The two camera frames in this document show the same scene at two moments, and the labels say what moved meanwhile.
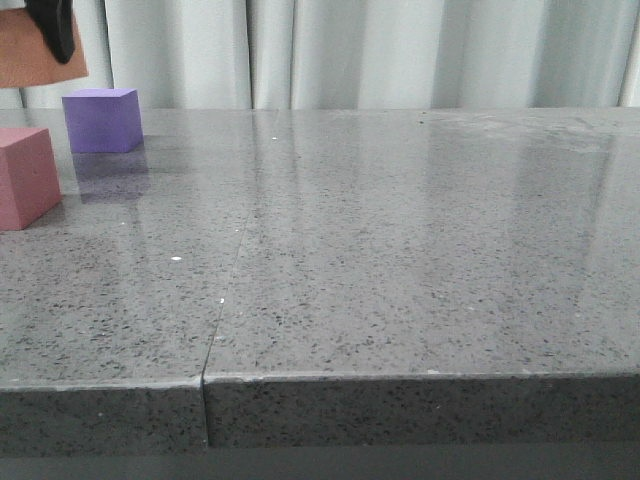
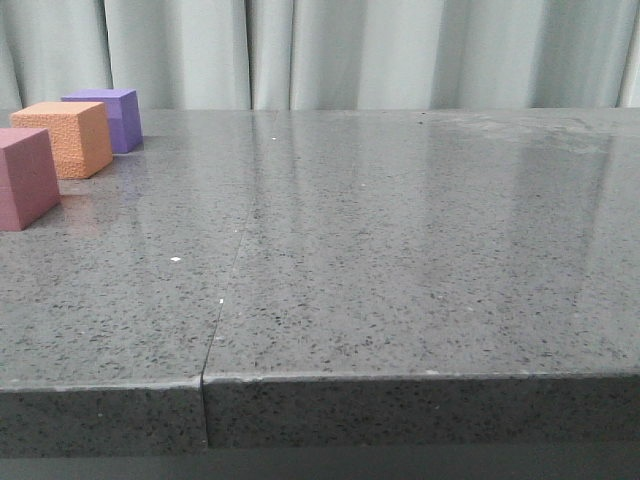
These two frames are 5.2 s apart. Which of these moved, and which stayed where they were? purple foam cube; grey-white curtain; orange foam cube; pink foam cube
Moved: orange foam cube
Stayed: grey-white curtain; purple foam cube; pink foam cube
